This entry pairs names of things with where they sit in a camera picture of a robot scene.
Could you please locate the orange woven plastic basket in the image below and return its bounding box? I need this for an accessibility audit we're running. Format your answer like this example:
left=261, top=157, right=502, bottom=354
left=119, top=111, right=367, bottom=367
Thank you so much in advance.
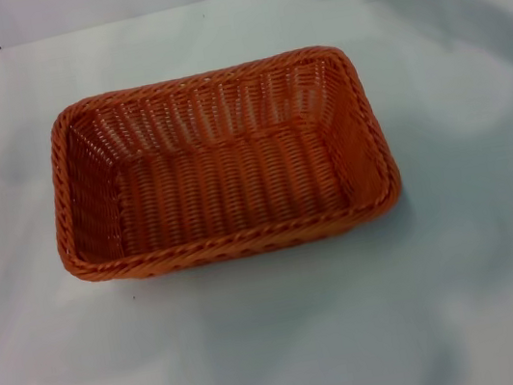
left=33, top=36, right=412, bottom=293

